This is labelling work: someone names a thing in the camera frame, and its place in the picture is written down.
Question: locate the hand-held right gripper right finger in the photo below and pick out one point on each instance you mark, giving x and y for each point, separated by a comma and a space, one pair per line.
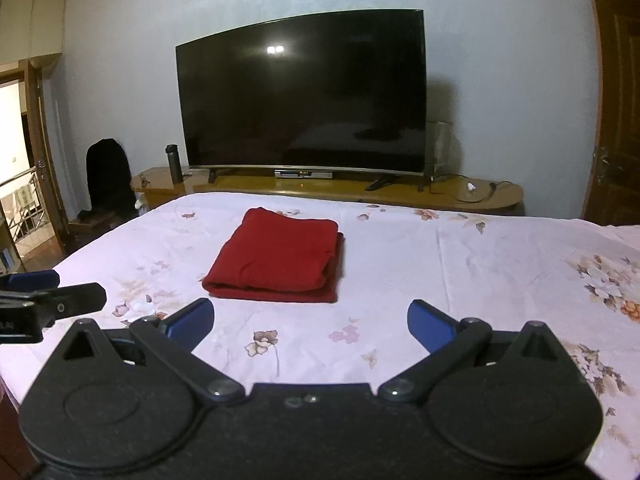
430, 325

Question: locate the wooden television cabinet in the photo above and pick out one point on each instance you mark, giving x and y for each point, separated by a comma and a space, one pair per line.
350, 192

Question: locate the wooden door frame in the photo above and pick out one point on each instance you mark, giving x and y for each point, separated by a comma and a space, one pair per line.
47, 160

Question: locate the metal stair railing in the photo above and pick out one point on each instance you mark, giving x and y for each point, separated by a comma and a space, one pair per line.
20, 210

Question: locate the brown wooden door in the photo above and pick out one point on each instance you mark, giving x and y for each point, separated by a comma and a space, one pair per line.
620, 110

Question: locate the dark insulated bottle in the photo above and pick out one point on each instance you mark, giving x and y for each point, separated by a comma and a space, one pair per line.
174, 165

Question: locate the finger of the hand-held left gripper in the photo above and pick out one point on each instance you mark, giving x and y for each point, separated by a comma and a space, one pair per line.
75, 300
30, 280

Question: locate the red knit sweater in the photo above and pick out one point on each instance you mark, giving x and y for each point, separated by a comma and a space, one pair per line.
280, 255

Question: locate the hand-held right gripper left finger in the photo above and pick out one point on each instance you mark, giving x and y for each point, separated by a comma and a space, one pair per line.
192, 322

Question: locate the floral white bed sheet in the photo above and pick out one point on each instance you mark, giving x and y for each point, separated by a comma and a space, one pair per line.
475, 270

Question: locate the silver set-top box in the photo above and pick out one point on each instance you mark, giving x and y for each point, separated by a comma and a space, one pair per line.
302, 174

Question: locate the black curved television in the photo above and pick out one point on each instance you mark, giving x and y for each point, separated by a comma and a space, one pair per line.
300, 100

